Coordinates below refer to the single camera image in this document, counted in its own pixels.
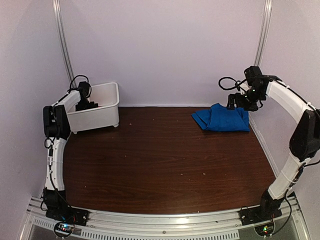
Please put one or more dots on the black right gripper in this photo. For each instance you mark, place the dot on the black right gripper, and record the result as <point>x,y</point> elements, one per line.
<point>254,107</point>

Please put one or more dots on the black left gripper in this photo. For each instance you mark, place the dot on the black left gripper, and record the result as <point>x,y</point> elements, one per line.
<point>93,106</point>

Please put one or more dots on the blue pleated skirt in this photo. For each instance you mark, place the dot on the blue pleated skirt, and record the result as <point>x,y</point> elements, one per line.
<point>218,118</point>

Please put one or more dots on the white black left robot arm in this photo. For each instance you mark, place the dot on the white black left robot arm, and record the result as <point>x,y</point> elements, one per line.
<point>57,130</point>

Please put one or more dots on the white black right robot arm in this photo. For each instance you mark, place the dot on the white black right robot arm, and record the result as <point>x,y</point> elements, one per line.
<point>304,142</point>

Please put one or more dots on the white plastic laundry bin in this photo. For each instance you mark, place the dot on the white plastic laundry bin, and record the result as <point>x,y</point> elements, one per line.
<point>107,97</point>

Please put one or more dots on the left round circuit board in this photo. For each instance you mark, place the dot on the left round circuit board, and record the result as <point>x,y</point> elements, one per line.
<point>63,229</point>

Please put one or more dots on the round circuit board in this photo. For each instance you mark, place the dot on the round circuit board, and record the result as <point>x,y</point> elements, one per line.
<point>264,230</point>
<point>63,229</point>

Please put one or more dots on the right round circuit board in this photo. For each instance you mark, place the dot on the right round circuit board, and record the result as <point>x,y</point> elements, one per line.
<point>264,230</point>

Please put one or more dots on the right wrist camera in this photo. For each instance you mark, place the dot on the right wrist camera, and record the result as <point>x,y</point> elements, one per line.
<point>242,87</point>

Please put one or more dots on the aluminium frame post left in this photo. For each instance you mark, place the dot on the aluminium frame post left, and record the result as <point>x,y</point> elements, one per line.
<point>62,40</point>

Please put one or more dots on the aluminium frame post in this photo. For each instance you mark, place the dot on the aluminium frame post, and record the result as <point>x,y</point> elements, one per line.
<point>264,31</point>
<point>62,40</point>

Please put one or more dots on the aluminium frame post right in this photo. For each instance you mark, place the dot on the aluminium frame post right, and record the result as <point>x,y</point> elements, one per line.
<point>264,31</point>

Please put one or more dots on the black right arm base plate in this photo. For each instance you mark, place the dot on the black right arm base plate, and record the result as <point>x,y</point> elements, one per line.
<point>266,211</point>

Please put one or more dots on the aluminium front rail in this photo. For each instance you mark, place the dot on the aluminium front rail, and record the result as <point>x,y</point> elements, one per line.
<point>218,225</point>

